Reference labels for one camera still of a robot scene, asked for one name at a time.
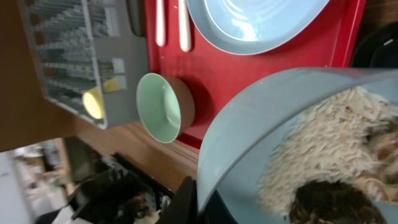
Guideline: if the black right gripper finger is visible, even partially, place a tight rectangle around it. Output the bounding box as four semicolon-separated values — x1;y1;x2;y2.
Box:
156;176;197;224

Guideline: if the light blue bowl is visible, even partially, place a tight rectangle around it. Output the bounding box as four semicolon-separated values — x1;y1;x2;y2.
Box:
197;68;397;223

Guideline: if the yellow plastic cup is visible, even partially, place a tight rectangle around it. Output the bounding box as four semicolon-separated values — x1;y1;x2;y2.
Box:
82;78;119;119

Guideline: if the leftover rice and food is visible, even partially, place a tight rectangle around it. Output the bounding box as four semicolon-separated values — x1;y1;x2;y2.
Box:
258;87;397;223

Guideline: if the grey dishwasher rack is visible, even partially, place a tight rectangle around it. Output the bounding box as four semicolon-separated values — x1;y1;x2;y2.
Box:
18;0;149;129

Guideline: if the black waste tray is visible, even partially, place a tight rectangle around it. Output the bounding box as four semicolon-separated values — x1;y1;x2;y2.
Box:
351;22;397;68

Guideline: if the mint green bowl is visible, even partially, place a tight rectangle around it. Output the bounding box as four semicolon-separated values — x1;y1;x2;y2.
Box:
136;73;195;144

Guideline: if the red plastic tray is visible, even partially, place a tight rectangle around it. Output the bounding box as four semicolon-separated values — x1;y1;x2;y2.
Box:
144;0;366;149

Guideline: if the white plastic spoon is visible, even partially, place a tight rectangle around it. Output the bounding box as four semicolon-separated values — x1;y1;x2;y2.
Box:
178;0;192;52

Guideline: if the light blue plate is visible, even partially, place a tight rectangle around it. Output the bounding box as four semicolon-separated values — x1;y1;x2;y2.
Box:
187;0;329;55

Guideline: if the white plastic fork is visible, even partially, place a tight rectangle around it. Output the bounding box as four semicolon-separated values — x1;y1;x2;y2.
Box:
155;0;166;47

